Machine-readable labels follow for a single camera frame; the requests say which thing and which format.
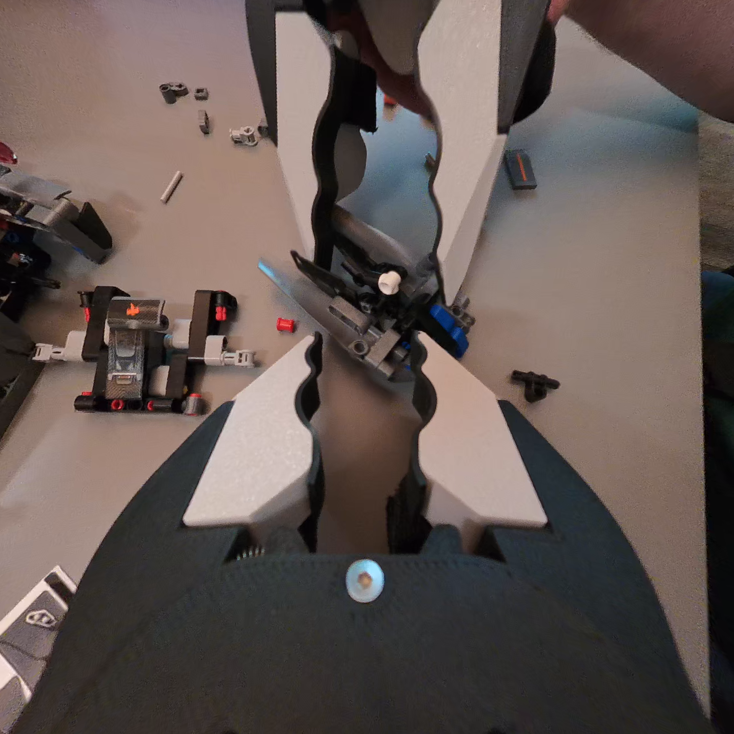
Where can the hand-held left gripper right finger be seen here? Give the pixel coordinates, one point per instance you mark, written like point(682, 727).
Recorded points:
point(481, 464)

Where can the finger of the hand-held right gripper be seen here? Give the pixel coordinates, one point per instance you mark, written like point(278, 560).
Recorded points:
point(295, 114)
point(467, 114)

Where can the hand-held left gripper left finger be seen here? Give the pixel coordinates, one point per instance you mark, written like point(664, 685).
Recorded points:
point(252, 459)

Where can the grey black lego subassembly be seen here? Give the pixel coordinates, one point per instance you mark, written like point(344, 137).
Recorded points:
point(367, 344)

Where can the person's right forearm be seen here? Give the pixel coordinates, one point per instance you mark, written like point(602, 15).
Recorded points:
point(659, 57)

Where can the dark grey lego axle connector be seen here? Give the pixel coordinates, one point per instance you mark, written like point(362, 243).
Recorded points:
point(262, 129)

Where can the light grey lego axle connector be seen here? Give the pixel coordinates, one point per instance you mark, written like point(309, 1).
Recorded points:
point(244, 135)

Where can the small dark lego bar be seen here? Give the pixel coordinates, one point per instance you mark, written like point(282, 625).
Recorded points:
point(203, 121)

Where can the black T-shaped lego pin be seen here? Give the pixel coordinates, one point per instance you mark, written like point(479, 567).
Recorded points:
point(535, 383)

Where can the dark grey lego liftarm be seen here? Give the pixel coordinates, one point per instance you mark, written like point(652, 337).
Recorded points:
point(173, 92)

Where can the small red lego bush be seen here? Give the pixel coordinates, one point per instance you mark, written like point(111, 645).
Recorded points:
point(285, 324)

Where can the light grey lego axle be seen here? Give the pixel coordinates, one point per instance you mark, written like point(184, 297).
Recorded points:
point(171, 186)

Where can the black grey lego module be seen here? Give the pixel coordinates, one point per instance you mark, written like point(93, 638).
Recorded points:
point(137, 344)

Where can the black flat lego panel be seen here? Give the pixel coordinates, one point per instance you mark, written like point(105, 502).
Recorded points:
point(14, 373)

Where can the partly built lego car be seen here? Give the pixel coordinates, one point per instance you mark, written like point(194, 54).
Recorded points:
point(51, 212)

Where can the lego sticker sheet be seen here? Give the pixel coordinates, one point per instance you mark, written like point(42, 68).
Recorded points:
point(34, 619)

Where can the dark tile with orange stripe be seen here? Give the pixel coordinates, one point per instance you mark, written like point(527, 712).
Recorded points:
point(520, 169)

